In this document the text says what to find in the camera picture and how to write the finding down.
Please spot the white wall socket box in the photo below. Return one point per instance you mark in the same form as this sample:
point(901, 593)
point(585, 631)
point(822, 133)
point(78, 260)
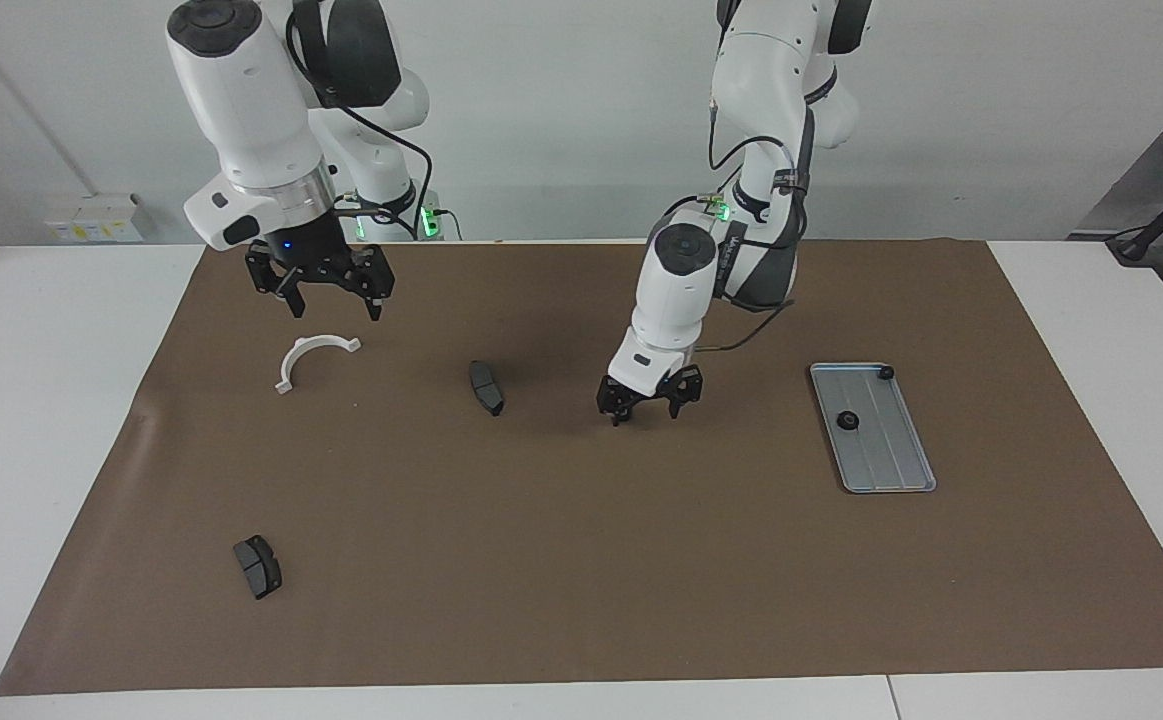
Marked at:
point(91, 220)

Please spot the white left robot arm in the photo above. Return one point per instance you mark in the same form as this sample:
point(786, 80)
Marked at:
point(671, 320)

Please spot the dark grey brake pad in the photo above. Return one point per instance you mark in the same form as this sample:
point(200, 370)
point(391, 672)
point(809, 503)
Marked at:
point(486, 388)
point(259, 568)

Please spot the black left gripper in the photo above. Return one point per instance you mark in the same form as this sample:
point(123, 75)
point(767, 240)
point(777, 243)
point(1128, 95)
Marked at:
point(653, 401)

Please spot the grey metal tray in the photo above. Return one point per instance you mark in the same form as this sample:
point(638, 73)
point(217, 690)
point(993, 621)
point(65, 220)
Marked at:
point(891, 460)

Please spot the white curved plastic bracket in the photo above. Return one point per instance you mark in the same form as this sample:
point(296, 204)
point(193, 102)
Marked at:
point(284, 385)

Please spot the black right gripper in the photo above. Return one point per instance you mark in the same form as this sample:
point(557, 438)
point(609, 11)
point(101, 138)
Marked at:
point(311, 255)

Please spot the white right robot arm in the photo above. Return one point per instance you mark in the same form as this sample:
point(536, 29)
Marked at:
point(241, 90)

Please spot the brown table mat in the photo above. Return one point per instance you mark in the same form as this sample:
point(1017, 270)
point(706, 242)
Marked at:
point(581, 550)

